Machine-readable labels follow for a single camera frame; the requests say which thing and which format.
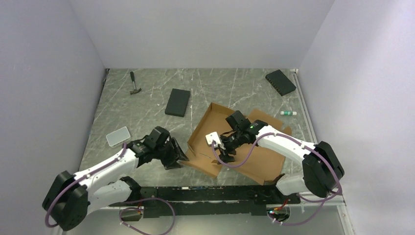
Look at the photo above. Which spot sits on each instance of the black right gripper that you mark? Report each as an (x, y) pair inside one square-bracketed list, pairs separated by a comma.
[(225, 157)]

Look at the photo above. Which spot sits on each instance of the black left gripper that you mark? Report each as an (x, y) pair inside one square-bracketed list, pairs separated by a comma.
[(171, 162)]

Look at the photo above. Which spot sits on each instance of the green white glue stick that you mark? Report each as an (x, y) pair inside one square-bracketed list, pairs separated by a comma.
[(288, 113)]

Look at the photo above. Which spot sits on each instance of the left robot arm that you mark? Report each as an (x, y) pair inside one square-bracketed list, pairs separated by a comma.
[(72, 196)]

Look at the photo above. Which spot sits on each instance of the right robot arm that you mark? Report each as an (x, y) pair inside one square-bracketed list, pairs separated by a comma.
[(321, 170)]

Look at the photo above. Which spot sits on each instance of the white plastic box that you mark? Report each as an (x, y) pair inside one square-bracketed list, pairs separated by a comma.
[(118, 136)]

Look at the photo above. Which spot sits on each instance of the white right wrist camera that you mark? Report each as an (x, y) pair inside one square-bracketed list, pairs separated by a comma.
[(213, 139)]

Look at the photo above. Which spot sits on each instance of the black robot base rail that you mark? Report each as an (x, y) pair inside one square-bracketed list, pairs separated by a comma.
[(255, 200)]

